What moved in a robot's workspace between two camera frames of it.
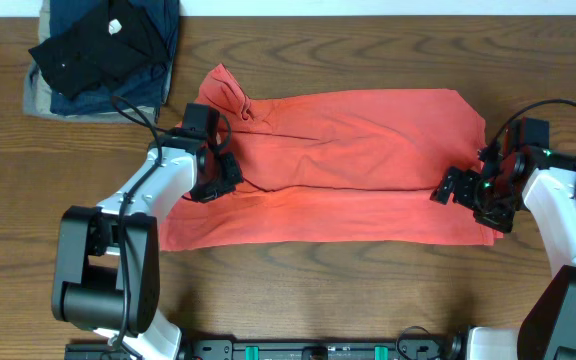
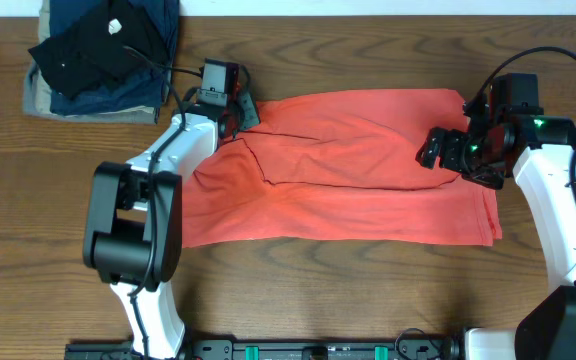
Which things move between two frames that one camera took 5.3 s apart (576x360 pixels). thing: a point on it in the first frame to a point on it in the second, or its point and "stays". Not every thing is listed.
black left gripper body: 226,172 to 247,114
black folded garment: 120,40 stays
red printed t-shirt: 334,168 stays
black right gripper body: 457,185 to 448,151
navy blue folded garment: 146,91 stays
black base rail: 288,349 stays
